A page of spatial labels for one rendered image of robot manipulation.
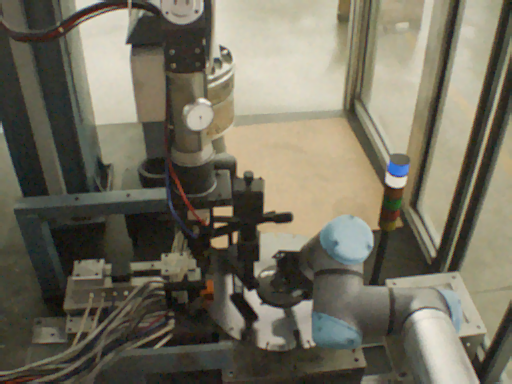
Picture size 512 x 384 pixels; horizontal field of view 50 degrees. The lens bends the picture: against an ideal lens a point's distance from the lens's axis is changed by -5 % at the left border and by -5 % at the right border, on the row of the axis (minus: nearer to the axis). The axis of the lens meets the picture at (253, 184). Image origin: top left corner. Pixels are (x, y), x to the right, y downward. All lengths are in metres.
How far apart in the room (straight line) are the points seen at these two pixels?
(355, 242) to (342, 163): 1.07
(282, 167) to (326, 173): 0.14
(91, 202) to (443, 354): 0.86
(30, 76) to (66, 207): 0.34
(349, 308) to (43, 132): 0.97
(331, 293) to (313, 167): 1.06
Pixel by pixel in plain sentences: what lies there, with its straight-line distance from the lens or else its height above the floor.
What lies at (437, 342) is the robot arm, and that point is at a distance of 0.76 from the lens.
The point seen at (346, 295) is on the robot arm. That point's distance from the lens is 0.84.
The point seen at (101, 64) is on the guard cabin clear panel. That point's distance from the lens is 2.09.
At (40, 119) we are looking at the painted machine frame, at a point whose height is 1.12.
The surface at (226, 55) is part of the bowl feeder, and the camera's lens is 1.80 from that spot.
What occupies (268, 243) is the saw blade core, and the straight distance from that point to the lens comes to 1.31.
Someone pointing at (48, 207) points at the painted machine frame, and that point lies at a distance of 1.34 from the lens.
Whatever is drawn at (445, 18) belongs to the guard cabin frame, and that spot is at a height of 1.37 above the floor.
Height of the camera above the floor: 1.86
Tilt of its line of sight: 38 degrees down
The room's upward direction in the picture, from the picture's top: straight up
